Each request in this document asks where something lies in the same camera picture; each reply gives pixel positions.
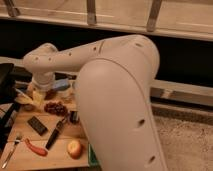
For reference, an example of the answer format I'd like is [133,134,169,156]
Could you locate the red chili pepper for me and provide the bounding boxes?
[25,139,48,156]

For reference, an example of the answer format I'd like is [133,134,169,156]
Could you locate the red bowl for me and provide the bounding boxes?
[45,89,56,100]

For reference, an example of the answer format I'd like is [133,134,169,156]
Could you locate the green plastic tray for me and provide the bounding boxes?
[88,145,99,166]

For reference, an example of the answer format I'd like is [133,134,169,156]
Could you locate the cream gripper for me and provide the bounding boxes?
[27,84,45,106]

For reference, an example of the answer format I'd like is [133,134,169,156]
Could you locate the banana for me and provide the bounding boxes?
[15,89,35,111]

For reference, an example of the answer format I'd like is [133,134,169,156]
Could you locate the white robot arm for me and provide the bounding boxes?
[23,35,168,171]

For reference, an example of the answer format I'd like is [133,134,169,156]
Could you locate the silver fork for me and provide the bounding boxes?
[1,134,22,169]

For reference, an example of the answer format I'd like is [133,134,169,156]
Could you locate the black handled knife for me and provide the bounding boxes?
[45,118,67,150]

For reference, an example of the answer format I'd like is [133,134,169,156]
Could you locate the bunch of dark grapes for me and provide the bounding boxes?
[44,102,68,116]

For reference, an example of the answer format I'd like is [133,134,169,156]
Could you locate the blue sponge block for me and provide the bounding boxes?
[52,79,70,91]

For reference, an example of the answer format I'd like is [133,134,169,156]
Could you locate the black binder clip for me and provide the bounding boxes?
[69,111,80,124]

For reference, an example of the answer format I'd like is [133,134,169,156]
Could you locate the black tripod stand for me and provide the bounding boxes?
[0,63,17,150]

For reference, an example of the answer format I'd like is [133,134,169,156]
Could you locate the apple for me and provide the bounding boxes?
[67,140,82,159]

